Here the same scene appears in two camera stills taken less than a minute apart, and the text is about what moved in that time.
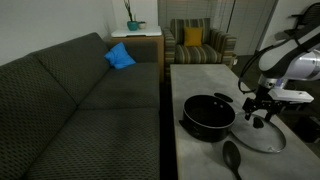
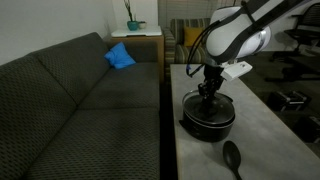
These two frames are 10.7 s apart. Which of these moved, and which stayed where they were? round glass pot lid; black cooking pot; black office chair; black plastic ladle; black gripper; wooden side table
Moved: round glass pot lid; black gripper
Stayed: black cooking pot; black plastic ladle; black office chair; wooden side table
